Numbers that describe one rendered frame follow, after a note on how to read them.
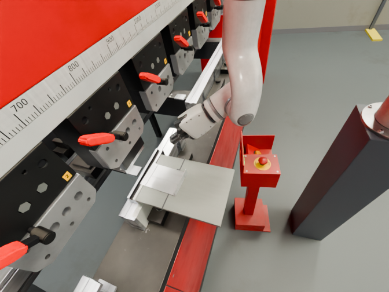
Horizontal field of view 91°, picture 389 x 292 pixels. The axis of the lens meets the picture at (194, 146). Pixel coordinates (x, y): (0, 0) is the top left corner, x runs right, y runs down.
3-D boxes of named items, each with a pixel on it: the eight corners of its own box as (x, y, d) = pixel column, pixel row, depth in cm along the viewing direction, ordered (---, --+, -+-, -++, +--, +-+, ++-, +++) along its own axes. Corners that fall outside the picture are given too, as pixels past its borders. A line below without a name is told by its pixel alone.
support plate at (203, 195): (220, 227, 50) (220, 226, 50) (136, 201, 59) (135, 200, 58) (234, 171, 61) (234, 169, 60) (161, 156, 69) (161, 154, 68)
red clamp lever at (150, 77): (148, 71, 42) (169, 79, 51) (132, 70, 43) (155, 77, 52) (147, 80, 42) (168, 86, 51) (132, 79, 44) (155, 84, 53)
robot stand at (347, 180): (318, 215, 141) (418, 106, 66) (320, 241, 130) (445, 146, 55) (291, 210, 146) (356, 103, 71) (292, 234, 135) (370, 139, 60)
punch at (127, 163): (129, 174, 54) (114, 153, 47) (124, 172, 55) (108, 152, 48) (146, 148, 60) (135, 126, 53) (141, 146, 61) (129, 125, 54)
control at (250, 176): (275, 188, 90) (283, 165, 76) (241, 186, 93) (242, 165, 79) (270, 153, 103) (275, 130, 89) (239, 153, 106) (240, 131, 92)
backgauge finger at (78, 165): (132, 190, 62) (125, 182, 58) (73, 172, 70) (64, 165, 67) (149, 160, 69) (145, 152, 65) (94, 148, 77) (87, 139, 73)
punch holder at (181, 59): (180, 77, 66) (169, 24, 54) (159, 76, 69) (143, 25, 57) (194, 57, 75) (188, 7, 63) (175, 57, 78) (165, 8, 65)
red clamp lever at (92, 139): (88, 137, 30) (129, 131, 39) (69, 133, 32) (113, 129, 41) (88, 148, 31) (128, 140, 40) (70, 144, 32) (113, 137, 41)
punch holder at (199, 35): (198, 51, 78) (193, 2, 66) (180, 51, 81) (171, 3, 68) (209, 36, 87) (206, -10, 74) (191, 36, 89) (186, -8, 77)
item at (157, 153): (138, 204, 60) (134, 200, 58) (130, 201, 61) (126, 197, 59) (165, 154, 72) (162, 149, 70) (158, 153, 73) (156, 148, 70)
